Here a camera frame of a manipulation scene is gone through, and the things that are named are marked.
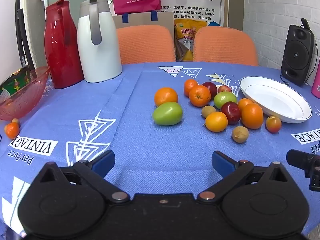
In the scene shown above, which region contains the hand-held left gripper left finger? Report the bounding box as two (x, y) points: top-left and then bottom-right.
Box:
(32, 150), (130, 204)

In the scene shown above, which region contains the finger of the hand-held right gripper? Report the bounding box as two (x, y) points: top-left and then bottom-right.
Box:
(286, 149), (320, 192)

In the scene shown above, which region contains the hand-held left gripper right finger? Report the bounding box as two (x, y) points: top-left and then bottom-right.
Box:
(197, 151), (294, 203)

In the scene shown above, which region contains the yellowish orange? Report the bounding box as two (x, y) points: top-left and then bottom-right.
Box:
(205, 111), (228, 133)

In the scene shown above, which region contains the small red yellow plum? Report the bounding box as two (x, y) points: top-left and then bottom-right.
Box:
(265, 116), (282, 134)

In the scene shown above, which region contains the dark red plum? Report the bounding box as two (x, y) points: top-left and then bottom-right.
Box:
(201, 82), (218, 99)
(221, 101), (242, 125)

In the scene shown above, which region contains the green apple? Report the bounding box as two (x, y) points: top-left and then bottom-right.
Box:
(213, 91), (237, 110)

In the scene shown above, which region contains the white plate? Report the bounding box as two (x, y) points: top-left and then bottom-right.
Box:
(239, 76), (313, 124)

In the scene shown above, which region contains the blue printed tablecloth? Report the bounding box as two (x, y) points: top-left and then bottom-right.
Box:
(0, 61), (320, 240)

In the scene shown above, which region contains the pink bottle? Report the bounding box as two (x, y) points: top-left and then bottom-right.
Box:
(311, 62), (320, 97)

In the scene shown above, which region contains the small mandarin orange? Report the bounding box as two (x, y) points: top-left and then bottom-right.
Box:
(4, 122), (20, 139)

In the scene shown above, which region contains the black speaker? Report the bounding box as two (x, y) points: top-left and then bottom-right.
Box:
(281, 18), (316, 87)

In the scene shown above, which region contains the white thermos jug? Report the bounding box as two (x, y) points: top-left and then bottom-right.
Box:
(77, 0), (123, 83)

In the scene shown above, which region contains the orange chair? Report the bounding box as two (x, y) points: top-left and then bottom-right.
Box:
(116, 25), (177, 65)
(193, 27), (258, 67)

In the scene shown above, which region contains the red thermos jug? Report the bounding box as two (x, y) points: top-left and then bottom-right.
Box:
(44, 0), (84, 90)

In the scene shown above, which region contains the green patterned bowl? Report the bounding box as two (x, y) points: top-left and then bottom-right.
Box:
(0, 65), (32, 98)

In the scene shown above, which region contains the yellow snack bag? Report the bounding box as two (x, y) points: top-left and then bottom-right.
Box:
(174, 19), (208, 62)

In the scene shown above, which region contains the black speaker cable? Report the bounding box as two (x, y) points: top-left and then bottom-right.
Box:
(279, 74), (292, 86)

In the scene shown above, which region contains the wall poster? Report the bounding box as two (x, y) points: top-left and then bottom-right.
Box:
(159, 0), (229, 28)

